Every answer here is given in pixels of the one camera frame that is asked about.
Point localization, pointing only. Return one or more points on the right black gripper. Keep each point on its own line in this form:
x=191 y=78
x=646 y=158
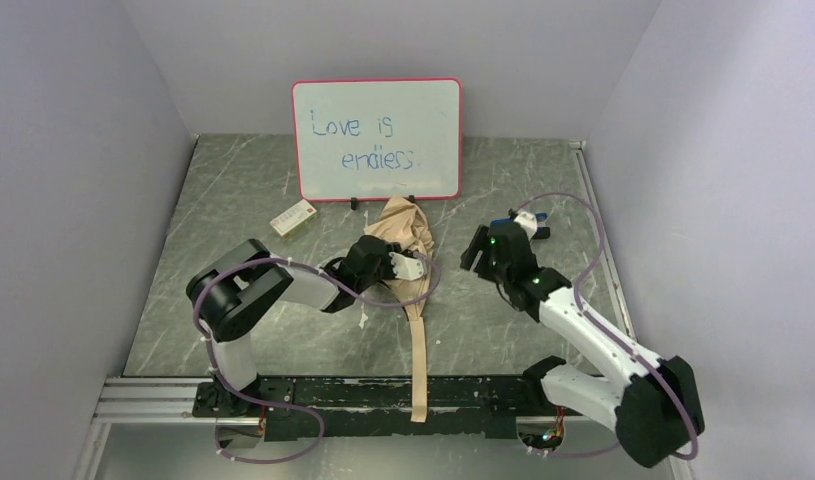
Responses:
x=482 y=250

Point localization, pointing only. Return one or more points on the beige and black umbrella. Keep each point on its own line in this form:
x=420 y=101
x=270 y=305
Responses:
x=403 y=222

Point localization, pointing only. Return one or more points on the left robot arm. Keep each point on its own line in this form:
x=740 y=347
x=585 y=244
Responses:
x=236 y=291

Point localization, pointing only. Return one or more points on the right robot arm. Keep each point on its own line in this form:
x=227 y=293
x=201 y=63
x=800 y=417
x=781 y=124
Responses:
x=649 y=402

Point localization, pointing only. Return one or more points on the blue and black stapler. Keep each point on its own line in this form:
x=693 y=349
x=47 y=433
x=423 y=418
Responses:
x=544 y=231

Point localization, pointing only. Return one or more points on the black whiteboard stand feet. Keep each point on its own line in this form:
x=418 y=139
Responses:
x=354 y=202

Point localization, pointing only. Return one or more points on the red framed whiteboard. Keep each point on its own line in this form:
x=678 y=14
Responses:
x=372 y=139

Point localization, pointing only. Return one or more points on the white and green box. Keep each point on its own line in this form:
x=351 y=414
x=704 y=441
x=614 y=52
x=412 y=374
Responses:
x=294 y=218

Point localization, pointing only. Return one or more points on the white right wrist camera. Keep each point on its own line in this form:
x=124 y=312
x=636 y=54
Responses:
x=527 y=221

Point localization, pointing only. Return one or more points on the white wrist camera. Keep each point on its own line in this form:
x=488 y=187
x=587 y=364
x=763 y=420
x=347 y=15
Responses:
x=405 y=267
x=527 y=221

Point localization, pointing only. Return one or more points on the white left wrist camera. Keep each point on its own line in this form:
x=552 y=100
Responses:
x=405 y=267

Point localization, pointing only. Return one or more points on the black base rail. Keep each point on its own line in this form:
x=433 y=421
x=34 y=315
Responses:
x=305 y=406

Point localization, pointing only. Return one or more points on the aluminium frame rail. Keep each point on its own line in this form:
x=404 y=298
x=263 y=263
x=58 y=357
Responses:
x=156 y=400

